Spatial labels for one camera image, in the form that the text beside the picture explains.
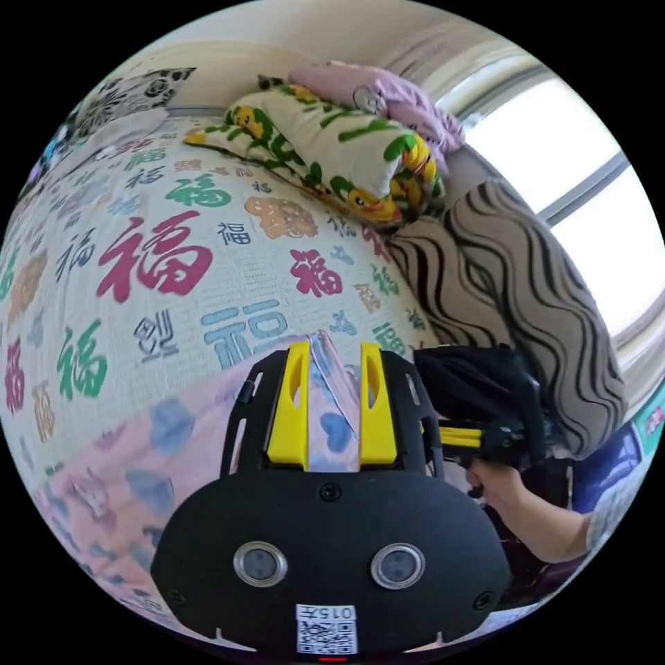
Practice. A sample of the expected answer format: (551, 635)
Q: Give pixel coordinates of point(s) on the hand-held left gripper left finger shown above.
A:
(291, 415)

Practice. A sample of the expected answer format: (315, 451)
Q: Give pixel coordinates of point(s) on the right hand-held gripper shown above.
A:
(478, 384)

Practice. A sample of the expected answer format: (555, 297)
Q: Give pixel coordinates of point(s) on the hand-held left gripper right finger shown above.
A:
(376, 431)

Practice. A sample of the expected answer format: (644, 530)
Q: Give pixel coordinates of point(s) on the pink heart long pants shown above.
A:
(156, 467)

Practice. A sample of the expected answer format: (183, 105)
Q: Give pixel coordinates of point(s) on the person's right forearm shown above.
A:
(550, 530)

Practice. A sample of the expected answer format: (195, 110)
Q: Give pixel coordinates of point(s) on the person's right hand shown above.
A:
(493, 488)

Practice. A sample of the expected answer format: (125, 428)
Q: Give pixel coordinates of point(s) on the bed with printed sheet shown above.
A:
(249, 280)

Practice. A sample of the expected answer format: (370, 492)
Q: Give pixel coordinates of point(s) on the beige cushion with black stripes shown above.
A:
(519, 291)

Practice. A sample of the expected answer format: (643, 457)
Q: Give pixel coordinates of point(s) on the folded duck print quilt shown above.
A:
(332, 150)

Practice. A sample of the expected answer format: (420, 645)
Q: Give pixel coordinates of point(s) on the window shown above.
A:
(571, 171)

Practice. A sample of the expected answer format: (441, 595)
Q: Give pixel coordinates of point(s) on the folded purple quilt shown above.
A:
(410, 104)

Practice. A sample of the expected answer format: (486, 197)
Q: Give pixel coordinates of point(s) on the black and white floral pillow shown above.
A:
(135, 91)

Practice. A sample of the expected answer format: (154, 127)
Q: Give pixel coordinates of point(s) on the white curtain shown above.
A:
(447, 52)

